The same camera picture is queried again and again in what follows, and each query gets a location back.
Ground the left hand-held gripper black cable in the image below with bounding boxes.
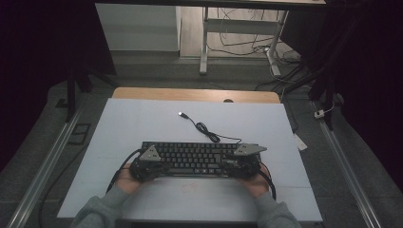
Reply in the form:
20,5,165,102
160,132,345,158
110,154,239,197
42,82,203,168
106,148,143,194

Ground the black keyboard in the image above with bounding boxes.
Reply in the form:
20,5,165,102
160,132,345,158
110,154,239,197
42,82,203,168
141,141,264,179

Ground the white-legged desk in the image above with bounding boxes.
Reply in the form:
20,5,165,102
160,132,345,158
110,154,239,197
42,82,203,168
94,0,327,77

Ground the person's right hand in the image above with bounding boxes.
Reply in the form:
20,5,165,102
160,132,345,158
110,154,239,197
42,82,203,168
238,170,271,200

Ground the tangle of black floor cables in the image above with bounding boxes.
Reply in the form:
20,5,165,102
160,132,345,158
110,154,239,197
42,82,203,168
207,8,315,93

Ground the right hand-held gripper black cable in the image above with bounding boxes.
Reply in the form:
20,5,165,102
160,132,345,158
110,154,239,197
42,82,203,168
259,161,278,201

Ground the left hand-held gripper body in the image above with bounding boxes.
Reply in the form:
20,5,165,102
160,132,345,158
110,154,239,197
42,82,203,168
128,144,165,183

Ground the black keyboard cable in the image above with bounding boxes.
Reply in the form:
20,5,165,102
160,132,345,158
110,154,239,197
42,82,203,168
178,111,242,145

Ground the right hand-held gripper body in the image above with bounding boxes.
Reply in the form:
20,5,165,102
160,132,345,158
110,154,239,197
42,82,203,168
226,142,268,181

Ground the white paper tag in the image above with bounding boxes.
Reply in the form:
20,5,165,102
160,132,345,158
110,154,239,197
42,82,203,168
293,133,309,152

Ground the black metal stand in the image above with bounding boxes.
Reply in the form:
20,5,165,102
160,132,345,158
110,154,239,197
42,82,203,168
65,63,120,123
284,18,350,131

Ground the person's left hand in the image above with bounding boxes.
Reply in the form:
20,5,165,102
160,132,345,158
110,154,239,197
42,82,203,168
114,163,144,195

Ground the aluminium rail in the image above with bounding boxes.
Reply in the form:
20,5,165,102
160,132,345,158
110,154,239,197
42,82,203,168
317,122,383,228
6,108,82,228

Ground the white table mat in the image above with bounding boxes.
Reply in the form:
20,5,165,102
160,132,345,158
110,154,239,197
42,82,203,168
56,98,323,222

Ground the hand-held gripper black cable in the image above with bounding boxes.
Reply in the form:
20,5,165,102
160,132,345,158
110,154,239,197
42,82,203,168
106,148,143,194
259,161,278,201

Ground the long black floor cable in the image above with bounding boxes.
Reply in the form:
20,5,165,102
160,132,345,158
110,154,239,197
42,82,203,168
38,143,93,228

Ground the dark curtain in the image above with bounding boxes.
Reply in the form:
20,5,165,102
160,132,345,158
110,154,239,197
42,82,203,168
279,0,403,184
0,0,117,172

